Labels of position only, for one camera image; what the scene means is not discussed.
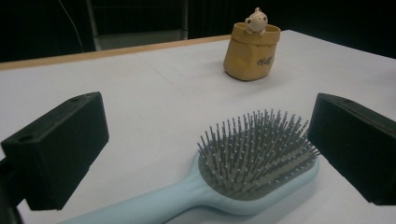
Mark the yellow holder with animal figure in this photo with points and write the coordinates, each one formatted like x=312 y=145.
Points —
x=246 y=59

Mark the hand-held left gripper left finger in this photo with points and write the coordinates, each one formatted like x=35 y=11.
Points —
x=59 y=149

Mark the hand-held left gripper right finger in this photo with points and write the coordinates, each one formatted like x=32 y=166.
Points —
x=351 y=146

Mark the light blue hairbrush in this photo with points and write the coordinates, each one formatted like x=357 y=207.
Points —
x=174 y=199

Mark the white metal desk frame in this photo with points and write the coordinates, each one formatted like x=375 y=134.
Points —
x=140 y=40

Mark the white table sheet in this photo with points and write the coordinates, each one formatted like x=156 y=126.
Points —
x=155 y=93

